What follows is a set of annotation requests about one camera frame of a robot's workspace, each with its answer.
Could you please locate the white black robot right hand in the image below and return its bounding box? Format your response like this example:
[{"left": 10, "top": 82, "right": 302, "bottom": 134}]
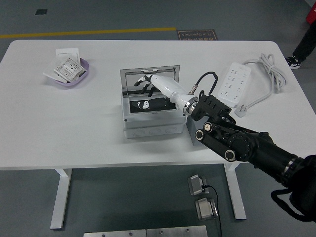
[{"left": 130, "top": 75, "right": 198, "bottom": 113}]

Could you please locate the grey electrical box with lid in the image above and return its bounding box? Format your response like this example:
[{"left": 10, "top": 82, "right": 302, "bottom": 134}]
[{"left": 119, "top": 64, "right": 187, "bottom": 139}]

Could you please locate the grey cube with round hole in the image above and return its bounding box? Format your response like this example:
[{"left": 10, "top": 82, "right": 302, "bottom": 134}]
[{"left": 186, "top": 115, "right": 205, "bottom": 146}]

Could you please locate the dark floor sign sticker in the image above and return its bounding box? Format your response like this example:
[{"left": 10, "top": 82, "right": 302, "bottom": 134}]
[{"left": 176, "top": 29, "right": 219, "bottom": 41}]

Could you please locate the white power strip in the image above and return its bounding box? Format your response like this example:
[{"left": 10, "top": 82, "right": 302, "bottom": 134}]
[{"left": 215, "top": 62, "right": 252, "bottom": 109}]

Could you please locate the purple plastic tray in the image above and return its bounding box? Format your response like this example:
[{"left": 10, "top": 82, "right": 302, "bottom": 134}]
[{"left": 43, "top": 58, "right": 90, "bottom": 87}]

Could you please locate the yellow floor tape line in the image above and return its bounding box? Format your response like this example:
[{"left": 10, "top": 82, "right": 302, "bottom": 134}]
[{"left": 0, "top": 27, "right": 177, "bottom": 40}]

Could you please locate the grey metal foot pedal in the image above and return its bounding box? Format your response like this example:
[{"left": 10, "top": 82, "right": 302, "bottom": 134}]
[
  {"left": 187, "top": 174, "right": 210, "bottom": 197},
  {"left": 195, "top": 197, "right": 219, "bottom": 221}
]

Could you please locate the white plate under socket plate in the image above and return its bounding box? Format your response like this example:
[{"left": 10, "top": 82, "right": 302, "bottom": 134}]
[{"left": 43, "top": 59, "right": 70, "bottom": 83}]

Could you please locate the white table leg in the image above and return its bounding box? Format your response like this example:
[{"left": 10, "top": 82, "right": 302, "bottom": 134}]
[
  {"left": 224, "top": 162, "right": 247, "bottom": 220},
  {"left": 50, "top": 168, "right": 73, "bottom": 230}
]

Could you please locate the person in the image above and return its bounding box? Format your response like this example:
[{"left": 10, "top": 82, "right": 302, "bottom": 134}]
[{"left": 285, "top": 21, "right": 316, "bottom": 70}]

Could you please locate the red object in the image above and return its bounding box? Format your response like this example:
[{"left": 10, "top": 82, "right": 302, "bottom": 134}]
[{"left": 305, "top": 0, "right": 316, "bottom": 25}]

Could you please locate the white power cord with plug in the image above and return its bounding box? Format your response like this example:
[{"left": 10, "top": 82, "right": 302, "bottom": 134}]
[{"left": 234, "top": 53, "right": 289, "bottom": 118}]

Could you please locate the white wall socket plate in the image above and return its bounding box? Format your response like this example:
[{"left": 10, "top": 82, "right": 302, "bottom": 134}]
[{"left": 53, "top": 57, "right": 84, "bottom": 82}]

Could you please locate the white blank switch plate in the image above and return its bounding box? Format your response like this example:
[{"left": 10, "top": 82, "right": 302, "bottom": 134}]
[{"left": 55, "top": 47, "right": 81, "bottom": 62}]

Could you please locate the black pedal cable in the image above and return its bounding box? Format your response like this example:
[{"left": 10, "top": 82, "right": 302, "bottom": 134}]
[{"left": 201, "top": 184, "right": 222, "bottom": 237}]

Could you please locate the grey metal base plate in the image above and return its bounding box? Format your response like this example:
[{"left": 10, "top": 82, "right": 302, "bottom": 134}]
[
  {"left": 146, "top": 225, "right": 208, "bottom": 237},
  {"left": 83, "top": 229, "right": 147, "bottom": 237}
]

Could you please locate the black fabric strap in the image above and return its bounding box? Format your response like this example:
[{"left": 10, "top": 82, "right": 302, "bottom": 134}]
[{"left": 271, "top": 189, "right": 316, "bottom": 224}]

